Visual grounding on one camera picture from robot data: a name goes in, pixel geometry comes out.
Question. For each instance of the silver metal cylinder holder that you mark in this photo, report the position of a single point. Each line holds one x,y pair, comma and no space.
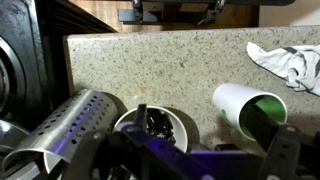
76,123

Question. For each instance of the white cup green inside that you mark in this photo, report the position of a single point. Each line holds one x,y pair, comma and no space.
233,100

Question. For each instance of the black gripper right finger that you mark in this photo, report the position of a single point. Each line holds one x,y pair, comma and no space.
261,125

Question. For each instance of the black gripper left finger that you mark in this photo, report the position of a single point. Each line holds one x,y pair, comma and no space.
141,116

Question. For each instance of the white round bowl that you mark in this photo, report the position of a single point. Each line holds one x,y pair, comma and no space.
181,131

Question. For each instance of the black kitchen stove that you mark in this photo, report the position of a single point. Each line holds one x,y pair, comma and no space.
23,50

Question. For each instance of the black clip bundle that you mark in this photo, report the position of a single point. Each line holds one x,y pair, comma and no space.
161,125

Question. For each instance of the white grey cloth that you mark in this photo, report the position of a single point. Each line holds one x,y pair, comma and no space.
296,65

